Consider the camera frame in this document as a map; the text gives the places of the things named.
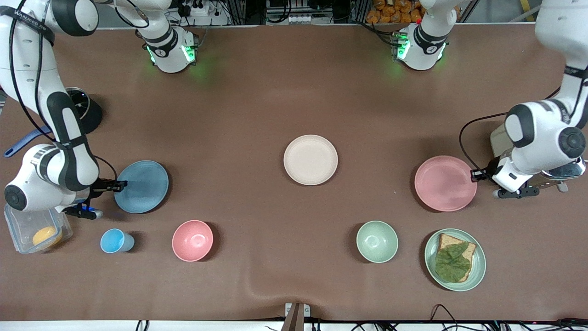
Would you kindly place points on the beige plate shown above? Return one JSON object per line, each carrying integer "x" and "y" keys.
{"x": 310, "y": 160}

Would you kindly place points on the brown bread slice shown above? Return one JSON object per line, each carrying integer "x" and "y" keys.
{"x": 466, "y": 250}

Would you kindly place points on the black pot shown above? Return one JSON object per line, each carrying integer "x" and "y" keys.
{"x": 92, "y": 117}

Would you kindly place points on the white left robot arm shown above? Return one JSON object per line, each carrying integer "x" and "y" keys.
{"x": 546, "y": 133}

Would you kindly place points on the white power strip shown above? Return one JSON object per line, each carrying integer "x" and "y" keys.
{"x": 197, "y": 8}

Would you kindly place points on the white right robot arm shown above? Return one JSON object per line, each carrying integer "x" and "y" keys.
{"x": 59, "y": 156}

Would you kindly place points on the green bowl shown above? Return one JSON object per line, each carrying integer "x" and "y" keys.
{"x": 377, "y": 241}

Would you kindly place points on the glass pot lid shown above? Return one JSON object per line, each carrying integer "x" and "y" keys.
{"x": 79, "y": 101}

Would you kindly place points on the orange round food piece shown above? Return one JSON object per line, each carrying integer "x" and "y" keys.
{"x": 47, "y": 236}

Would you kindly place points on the metal table clamp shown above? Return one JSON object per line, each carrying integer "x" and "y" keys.
{"x": 297, "y": 315}

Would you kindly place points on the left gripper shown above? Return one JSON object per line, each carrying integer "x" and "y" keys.
{"x": 487, "y": 173}

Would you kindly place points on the bag of bread rolls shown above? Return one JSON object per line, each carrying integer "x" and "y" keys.
{"x": 395, "y": 11}

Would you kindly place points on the blue spatula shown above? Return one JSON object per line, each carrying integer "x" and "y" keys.
{"x": 25, "y": 141}

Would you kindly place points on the green lettuce leaf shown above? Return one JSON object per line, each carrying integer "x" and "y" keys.
{"x": 452, "y": 264}

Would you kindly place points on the green plate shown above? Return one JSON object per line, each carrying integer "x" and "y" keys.
{"x": 477, "y": 271}

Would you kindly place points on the clear plastic container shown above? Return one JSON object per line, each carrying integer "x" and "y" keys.
{"x": 23, "y": 230}

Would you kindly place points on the beige chrome toaster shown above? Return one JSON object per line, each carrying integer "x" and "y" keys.
{"x": 500, "y": 140}

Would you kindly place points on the blue cup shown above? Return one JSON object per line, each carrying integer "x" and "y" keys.
{"x": 115, "y": 241}

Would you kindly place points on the pink plate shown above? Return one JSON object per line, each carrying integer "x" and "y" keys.
{"x": 443, "y": 184}

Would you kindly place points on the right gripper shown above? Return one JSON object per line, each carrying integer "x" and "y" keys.
{"x": 100, "y": 187}

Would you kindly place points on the pink bowl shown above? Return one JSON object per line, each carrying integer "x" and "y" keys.
{"x": 192, "y": 240}

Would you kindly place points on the brown table cloth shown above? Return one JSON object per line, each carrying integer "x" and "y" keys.
{"x": 275, "y": 101}

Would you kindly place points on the blue plate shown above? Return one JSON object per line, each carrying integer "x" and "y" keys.
{"x": 144, "y": 188}

